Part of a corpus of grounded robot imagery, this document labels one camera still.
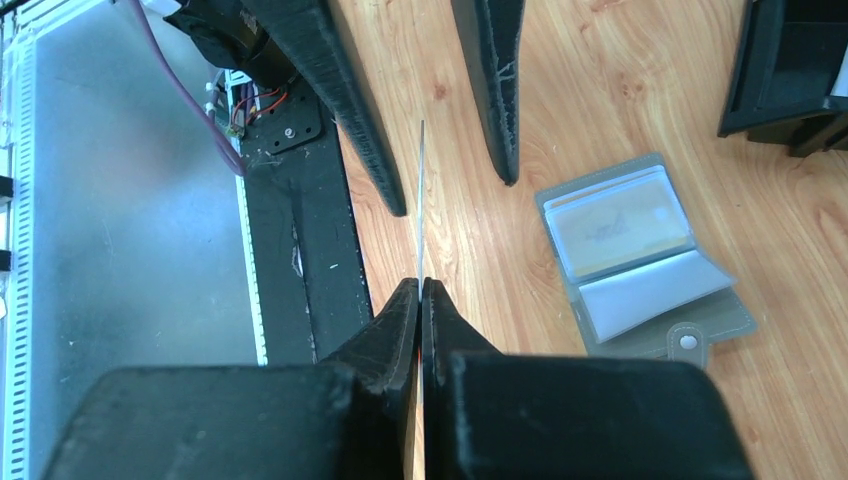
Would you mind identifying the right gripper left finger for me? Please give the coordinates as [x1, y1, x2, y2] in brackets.
[44, 278, 420, 479]

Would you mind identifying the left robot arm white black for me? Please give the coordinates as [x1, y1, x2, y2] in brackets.
[164, 0, 525, 217]

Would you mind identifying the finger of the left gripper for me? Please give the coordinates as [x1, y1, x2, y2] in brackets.
[451, 0, 525, 186]
[244, 0, 407, 217]

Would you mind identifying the tan credit card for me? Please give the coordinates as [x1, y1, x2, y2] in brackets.
[403, 119, 425, 479]

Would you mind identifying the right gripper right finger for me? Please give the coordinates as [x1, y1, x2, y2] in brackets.
[421, 278, 755, 479]

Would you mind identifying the aluminium frame rail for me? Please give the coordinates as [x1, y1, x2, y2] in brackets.
[1, 1, 257, 479]

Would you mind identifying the black organizer tray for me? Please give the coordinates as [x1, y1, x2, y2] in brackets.
[717, 0, 847, 158]

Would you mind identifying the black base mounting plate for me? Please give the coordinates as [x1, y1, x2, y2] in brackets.
[237, 80, 373, 366]

